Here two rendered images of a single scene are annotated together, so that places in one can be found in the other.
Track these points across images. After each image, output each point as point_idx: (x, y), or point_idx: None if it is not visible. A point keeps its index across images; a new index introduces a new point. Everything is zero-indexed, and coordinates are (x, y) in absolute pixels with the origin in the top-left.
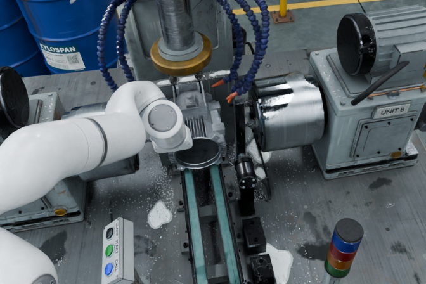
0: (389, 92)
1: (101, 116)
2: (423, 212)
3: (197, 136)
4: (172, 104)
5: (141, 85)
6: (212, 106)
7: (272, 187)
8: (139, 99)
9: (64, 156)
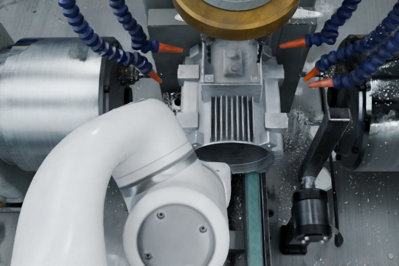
0: None
1: None
2: None
3: (236, 139)
4: (208, 209)
5: (129, 138)
6: (269, 74)
7: (339, 210)
8: (123, 162)
9: None
